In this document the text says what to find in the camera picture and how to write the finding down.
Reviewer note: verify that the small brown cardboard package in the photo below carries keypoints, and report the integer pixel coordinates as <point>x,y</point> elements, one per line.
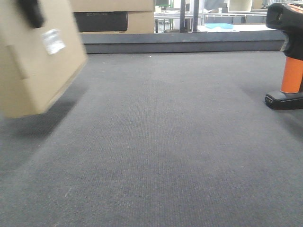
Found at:
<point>37,64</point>

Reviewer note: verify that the blue tray on far table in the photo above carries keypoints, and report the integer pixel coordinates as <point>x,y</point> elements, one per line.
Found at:
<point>219,26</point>

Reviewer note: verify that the white open box on shelf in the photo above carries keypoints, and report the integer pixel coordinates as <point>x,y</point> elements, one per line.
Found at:
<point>235,6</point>

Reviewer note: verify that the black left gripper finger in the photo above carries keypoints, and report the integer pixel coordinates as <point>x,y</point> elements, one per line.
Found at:
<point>31,10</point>

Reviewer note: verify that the orange black barcode scanner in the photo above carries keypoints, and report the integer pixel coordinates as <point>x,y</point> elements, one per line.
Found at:
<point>287,17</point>

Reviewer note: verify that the large cardboard box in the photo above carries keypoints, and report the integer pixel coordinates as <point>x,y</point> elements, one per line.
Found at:
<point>114,16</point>

